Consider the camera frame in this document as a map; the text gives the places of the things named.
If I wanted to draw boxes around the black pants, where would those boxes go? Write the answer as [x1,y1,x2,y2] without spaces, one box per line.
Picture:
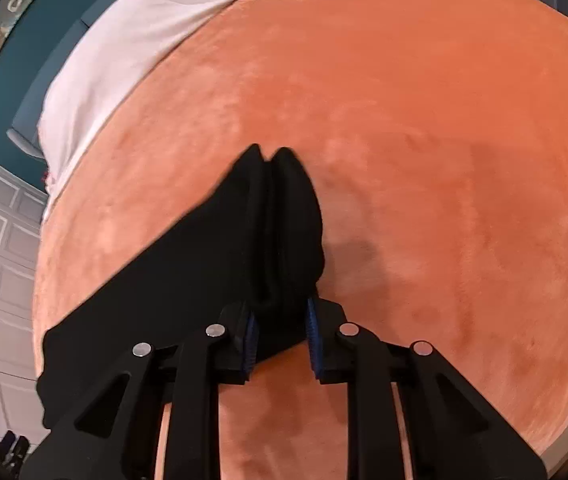
[37,144,325,429]

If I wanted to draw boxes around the white wardrobe with red decals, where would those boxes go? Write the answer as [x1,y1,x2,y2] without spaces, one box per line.
[0,167,48,445]

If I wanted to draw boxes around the orange plush bed blanket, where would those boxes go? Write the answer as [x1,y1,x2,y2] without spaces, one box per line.
[34,0,568,470]

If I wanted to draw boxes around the blue upholstered headboard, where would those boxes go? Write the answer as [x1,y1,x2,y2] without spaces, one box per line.
[6,0,116,160]

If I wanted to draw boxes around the white pink pillow cover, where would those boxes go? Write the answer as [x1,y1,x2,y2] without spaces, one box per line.
[38,0,237,218]

